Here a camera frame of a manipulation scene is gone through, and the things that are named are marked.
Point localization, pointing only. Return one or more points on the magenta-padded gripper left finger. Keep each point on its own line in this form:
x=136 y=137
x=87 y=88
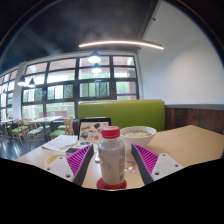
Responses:
x=62 y=167

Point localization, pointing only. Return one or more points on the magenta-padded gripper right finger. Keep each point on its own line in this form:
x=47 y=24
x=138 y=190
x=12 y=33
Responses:
x=161 y=165

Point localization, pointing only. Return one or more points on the red-capped clear drink bottle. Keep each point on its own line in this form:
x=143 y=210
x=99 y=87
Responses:
x=111 y=160

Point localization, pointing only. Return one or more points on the small dark grey device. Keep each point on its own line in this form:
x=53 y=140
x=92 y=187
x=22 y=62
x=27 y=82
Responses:
x=72 y=151

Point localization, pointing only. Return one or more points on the white paper sheets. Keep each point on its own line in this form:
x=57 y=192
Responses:
x=60 y=143

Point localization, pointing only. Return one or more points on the white bowl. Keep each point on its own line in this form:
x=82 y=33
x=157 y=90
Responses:
x=138 y=136

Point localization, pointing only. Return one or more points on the flat round red coaster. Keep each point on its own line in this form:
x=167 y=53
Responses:
x=99 y=185

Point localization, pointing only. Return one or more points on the wooden chairs with green seats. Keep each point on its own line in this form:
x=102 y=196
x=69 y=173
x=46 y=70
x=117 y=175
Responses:
x=33 y=131

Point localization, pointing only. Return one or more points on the black-framed sticker-covered tablet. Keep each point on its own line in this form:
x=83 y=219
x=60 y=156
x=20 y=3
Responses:
x=90 y=129

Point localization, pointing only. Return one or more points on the wooden dining table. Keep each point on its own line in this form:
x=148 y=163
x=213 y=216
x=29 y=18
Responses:
x=45 y=119
x=7 y=121

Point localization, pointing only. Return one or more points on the green upholstered bench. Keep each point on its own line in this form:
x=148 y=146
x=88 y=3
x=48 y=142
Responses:
x=133 y=113

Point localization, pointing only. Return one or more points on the black pendant ceiling lamps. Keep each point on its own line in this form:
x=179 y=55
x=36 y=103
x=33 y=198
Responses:
x=94 y=58

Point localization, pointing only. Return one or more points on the long curved ceiling light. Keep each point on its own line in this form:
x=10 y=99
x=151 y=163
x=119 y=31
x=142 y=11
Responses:
x=123 y=43

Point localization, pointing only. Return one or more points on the black-framed window wall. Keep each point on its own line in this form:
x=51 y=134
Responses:
x=77 y=80

